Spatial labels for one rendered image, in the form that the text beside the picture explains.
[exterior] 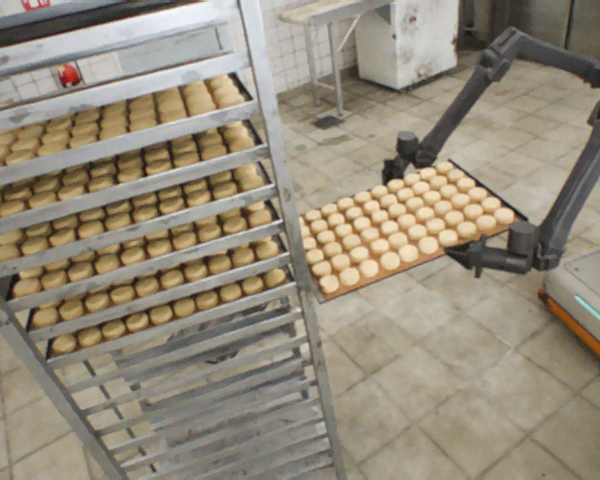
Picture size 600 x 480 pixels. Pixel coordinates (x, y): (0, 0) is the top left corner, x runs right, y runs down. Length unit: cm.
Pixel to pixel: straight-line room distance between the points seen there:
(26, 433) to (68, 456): 29
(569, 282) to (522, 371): 43
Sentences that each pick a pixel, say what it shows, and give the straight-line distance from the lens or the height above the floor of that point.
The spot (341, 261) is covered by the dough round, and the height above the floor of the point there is 99.
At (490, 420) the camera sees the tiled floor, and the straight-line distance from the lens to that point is 220.
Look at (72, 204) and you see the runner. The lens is 99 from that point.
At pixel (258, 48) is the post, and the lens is 87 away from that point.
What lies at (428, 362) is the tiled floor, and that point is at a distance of 235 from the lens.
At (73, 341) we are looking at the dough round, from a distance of 126.
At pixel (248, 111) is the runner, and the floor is 150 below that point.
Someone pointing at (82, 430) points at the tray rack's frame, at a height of 85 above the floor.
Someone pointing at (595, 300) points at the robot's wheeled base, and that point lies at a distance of 234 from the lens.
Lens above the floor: 182
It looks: 35 degrees down
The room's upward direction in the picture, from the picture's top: 11 degrees counter-clockwise
